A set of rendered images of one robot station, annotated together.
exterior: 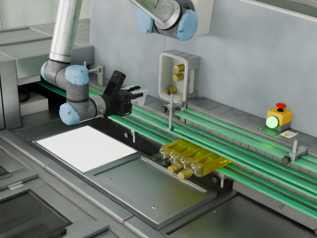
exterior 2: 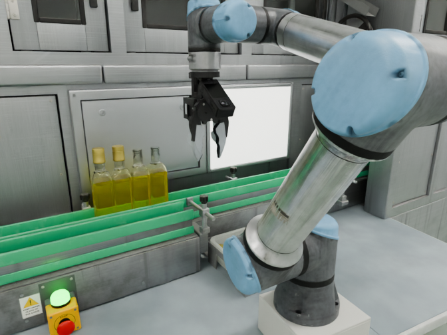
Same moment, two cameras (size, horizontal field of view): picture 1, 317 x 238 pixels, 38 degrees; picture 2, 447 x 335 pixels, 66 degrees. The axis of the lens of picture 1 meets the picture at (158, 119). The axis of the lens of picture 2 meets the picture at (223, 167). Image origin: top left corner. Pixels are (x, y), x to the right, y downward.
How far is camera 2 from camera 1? 123 cm
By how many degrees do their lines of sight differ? 34
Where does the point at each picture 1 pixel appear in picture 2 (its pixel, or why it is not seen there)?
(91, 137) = (263, 143)
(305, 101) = not seen: outside the picture
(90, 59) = (369, 208)
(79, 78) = (219, 11)
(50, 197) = not seen: hidden behind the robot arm
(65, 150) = (257, 101)
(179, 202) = (92, 143)
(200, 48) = (253, 304)
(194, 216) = (64, 145)
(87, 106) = (195, 34)
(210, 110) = (163, 252)
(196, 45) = not seen: hidden behind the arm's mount
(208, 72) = (219, 292)
